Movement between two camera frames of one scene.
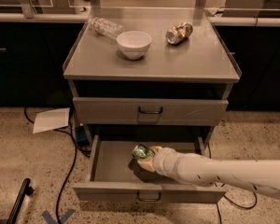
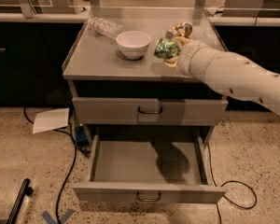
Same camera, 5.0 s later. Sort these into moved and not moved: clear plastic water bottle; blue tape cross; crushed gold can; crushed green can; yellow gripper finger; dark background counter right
Moved: yellow gripper finger; crushed green can
Not moved: dark background counter right; blue tape cross; clear plastic water bottle; crushed gold can
